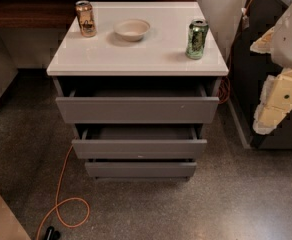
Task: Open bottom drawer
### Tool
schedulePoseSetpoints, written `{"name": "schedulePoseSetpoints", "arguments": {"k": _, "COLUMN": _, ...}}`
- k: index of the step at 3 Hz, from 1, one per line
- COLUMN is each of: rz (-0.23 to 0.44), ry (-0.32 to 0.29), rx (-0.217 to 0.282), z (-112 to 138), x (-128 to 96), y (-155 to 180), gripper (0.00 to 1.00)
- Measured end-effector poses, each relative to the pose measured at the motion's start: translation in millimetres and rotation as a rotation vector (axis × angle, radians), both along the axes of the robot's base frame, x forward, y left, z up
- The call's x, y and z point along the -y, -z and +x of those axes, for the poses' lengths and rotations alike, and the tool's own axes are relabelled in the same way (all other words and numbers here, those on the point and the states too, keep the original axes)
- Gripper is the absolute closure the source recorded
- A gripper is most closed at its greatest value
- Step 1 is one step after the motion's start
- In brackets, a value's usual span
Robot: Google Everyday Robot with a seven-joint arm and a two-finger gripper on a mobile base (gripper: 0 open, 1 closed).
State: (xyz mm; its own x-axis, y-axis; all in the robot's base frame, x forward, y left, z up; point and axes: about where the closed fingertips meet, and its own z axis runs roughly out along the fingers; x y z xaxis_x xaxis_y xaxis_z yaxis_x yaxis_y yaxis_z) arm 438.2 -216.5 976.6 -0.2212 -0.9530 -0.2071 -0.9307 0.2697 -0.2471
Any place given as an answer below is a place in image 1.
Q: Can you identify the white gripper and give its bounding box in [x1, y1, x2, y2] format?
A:
[250, 4, 292, 135]

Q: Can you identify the grey bottom drawer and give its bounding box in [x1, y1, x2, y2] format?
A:
[85, 160, 197, 178]

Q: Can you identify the grey drawer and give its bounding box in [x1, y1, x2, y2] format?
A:
[72, 125, 207, 160]
[56, 87, 219, 124]
[85, 160, 197, 178]

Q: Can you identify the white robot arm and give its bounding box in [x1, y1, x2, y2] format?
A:
[250, 4, 292, 135]

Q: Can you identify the white top drawer cabinet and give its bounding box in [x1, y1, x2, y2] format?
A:
[46, 1, 230, 182]

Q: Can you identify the grey middle drawer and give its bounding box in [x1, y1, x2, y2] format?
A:
[72, 125, 207, 160]

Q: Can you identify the grey top drawer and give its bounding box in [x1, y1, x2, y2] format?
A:
[56, 87, 219, 124]

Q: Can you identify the black cabinet at right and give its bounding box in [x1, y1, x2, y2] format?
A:
[228, 0, 292, 149]

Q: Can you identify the green soda can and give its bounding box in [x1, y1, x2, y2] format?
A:
[186, 19, 209, 60]

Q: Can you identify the beige paper bowl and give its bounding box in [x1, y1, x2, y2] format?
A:
[113, 19, 150, 42]

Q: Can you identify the gold soda can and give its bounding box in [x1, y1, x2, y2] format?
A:
[75, 0, 97, 37]

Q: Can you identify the dark wooden counter shelf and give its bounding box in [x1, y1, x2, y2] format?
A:
[0, 0, 196, 28]

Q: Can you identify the black plug on floor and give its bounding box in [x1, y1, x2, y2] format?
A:
[43, 226, 61, 240]

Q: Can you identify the light wooden board corner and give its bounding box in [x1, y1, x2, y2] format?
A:
[0, 175, 32, 240]

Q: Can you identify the orange cable at wall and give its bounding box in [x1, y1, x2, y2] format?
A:
[216, 0, 292, 105]

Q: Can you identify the orange floor cable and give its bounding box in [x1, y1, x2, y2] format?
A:
[35, 144, 91, 240]

